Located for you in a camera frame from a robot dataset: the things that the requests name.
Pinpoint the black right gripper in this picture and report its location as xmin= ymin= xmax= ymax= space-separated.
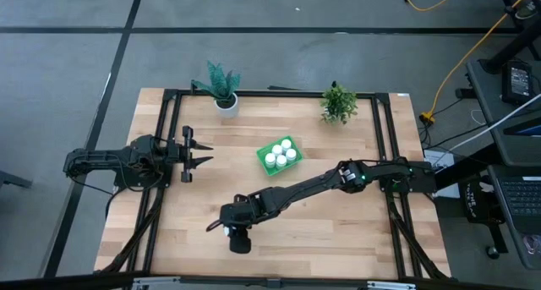
xmin=218 ymin=193 xmax=254 ymax=254

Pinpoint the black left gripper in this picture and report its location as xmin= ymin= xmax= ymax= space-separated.
xmin=167 ymin=126 xmax=215 ymax=184

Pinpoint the green plastic basket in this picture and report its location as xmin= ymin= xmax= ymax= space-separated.
xmin=255 ymin=134 xmax=304 ymax=177

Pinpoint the black bar with silver brackets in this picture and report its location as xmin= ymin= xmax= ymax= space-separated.
xmin=0 ymin=272 xmax=541 ymax=290

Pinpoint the teal plant in white pot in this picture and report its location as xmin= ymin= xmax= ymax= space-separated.
xmin=190 ymin=60 xmax=243 ymax=120

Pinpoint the green leafy potted plant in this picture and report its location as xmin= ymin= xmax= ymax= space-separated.
xmin=320 ymin=83 xmax=359 ymax=125

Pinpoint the white paper sheet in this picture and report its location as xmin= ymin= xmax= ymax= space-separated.
xmin=424 ymin=149 xmax=462 ymax=199

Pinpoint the grey side desk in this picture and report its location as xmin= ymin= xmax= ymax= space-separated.
xmin=467 ymin=59 xmax=541 ymax=168

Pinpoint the open laptop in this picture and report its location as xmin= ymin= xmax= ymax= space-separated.
xmin=488 ymin=165 xmax=541 ymax=270

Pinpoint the black power adapter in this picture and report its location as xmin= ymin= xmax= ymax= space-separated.
xmin=501 ymin=60 xmax=534 ymax=106

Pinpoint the person's shoe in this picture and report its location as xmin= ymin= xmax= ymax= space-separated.
xmin=515 ymin=1 xmax=540 ymax=21

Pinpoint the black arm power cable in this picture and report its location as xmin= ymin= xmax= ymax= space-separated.
xmin=67 ymin=162 xmax=123 ymax=219

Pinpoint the black aluminium table frame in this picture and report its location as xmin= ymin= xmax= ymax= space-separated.
xmin=95 ymin=88 xmax=451 ymax=282

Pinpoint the long yellow extension cable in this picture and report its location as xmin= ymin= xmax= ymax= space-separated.
xmin=419 ymin=0 xmax=541 ymax=127

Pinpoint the white cable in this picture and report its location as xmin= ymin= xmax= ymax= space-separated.
xmin=434 ymin=93 xmax=541 ymax=162

